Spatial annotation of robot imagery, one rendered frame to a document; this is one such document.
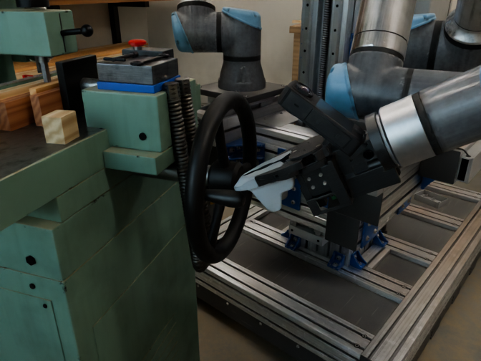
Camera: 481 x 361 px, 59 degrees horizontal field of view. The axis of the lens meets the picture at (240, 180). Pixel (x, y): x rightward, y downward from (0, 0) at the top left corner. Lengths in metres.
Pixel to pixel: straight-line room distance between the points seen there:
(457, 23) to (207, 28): 0.66
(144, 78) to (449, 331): 1.41
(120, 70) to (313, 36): 0.71
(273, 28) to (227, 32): 2.79
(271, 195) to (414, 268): 1.12
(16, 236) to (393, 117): 0.54
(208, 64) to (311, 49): 3.20
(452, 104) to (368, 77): 0.15
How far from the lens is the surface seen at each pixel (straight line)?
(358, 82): 0.60
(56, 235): 0.65
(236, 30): 1.29
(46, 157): 0.61
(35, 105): 0.75
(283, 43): 4.05
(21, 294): 0.76
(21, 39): 0.82
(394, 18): 0.64
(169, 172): 0.74
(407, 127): 0.49
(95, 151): 0.69
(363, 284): 1.47
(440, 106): 0.49
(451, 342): 1.71
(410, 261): 1.66
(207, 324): 1.61
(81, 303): 0.74
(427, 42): 1.03
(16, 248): 0.71
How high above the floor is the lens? 1.10
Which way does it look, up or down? 25 degrees down
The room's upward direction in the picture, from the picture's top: straight up
